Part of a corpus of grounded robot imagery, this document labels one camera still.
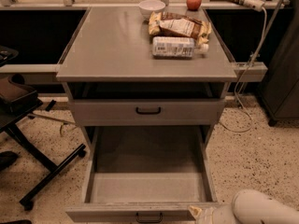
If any grey drawer cabinet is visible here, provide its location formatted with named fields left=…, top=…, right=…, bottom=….
left=55, top=6, right=237, bottom=223

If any white cable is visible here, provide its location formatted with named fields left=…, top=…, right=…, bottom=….
left=218, top=7, right=269, bottom=133

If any brown chip bag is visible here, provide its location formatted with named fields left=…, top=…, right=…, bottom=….
left=149, top=12, right=211, bottom=47

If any grey top drawer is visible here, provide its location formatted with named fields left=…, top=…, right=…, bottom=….
left=69, top=99, right=224, bottom=126

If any white plastic bottle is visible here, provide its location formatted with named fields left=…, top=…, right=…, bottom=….
left=152, top=36, right=209, bottom=59

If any white bowl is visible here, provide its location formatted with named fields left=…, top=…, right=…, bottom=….
left=138, top=0, right=165, bottom=20

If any grey drawer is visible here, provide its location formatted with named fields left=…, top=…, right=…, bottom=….
left=69, top=99, right=224, bottom=126
left=66, top=126, right=220, bottom=224

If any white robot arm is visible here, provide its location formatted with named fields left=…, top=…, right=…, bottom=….
left=189, top=189, right=299, bottom=224

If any black office chair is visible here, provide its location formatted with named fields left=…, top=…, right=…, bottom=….
left=0, top=45, right=87, bottom=212

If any red apple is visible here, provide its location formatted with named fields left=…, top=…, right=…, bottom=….
left=186, top=0, right=202, bottom=10

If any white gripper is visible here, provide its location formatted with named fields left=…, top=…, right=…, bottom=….
left=188, top=205, right=240, bottom=224

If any dark cabinet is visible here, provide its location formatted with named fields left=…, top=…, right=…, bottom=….
left=258, top=9, right=299, bottom=126

